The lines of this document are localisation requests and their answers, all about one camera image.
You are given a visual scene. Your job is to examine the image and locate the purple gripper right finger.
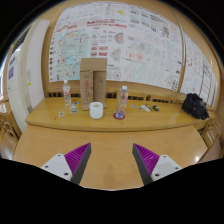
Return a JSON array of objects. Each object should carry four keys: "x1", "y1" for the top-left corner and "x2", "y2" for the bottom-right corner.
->
[{"x1": 132, "y1": 144, "x2": 181, "y2": 185}]

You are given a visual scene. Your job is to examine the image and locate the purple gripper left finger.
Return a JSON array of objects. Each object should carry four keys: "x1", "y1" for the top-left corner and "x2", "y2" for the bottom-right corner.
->
[{"x1": 42, "y1": 143, "x2": 91, "y2": 185}]

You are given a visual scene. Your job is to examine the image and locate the clear plastic water bottle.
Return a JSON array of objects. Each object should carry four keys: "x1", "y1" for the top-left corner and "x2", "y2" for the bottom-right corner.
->
[{"x1": 115, "y1": 86, "x2": 128, "y2": 119}]

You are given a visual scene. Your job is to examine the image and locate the water bottle with red label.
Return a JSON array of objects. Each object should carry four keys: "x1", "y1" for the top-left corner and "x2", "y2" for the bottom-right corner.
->
[{"x1": 63, "y1": 80, "x2": 71, "y2": 105}]

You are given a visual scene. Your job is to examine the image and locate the blue sticker card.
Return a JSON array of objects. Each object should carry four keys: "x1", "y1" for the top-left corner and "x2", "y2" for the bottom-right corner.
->
[{"x1": 70, "y1": 102, "x2": 79, "y2": 113}]

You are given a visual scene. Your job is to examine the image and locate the small dark object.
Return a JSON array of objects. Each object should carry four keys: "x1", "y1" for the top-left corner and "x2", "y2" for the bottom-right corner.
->
[{"x1": 153, "y1": 105, "x2": 160, "y2": 111}]

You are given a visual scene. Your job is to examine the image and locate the white ceramic cup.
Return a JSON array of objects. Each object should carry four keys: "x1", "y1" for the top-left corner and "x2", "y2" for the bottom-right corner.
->
[{"x1": 90, "y1": 102, "x2": 103, "y2": 119}]

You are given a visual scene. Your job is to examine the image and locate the round red coaster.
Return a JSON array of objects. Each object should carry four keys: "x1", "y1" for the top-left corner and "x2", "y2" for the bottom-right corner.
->
[{"x1": 113, "y1": 113, "x2": 125, "y2": 120}]

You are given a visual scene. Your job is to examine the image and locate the wooden chair right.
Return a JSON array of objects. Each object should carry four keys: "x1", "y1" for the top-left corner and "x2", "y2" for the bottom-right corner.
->
[{"x1": 201, "y1": 118, "x2": 223, "y2": 148}]

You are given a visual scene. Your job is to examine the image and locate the wooden chair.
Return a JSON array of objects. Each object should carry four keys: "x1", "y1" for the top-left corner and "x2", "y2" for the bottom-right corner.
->
[
  {"x1": 201, "y1": 118, "x2": 223, "y2": 148},
  {"x1": 0, "y1": 113, "x2": 21, "y2": 160}
]

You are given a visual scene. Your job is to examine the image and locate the wooden chair left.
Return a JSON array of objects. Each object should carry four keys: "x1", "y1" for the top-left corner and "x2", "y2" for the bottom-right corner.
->
[{"x1": 0, "y1": 113, "x2": 21, "y2": 160}]

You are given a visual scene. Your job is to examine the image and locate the black bag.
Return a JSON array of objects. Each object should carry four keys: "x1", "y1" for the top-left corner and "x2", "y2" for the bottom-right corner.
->
[{"x1": 182, "y1": 93, "x2": 209, "y2": 120}]

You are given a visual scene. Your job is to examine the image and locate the brown cardboard box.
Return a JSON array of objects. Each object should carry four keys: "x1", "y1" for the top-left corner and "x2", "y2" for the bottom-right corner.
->
[{"x1": 80, "y1": 58, "x2": 107, "y2": 111}]

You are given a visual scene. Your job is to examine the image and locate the white standing air conditioner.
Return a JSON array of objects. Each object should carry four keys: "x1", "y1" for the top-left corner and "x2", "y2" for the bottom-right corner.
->
[{"x1": 7, "y1": 19, "x2": 50, "y2": 132}]

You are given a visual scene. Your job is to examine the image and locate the right wall poster board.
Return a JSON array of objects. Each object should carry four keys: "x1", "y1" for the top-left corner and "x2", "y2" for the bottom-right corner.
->
[{"x1": 180, "y1": 34, "x2": 218, "y2": 106}]

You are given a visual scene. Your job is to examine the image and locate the large wall poster board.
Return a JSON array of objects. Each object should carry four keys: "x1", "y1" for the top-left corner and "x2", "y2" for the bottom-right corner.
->
[{"x1": 49, "y1": 2, "x2": 182, "y2": 91}]

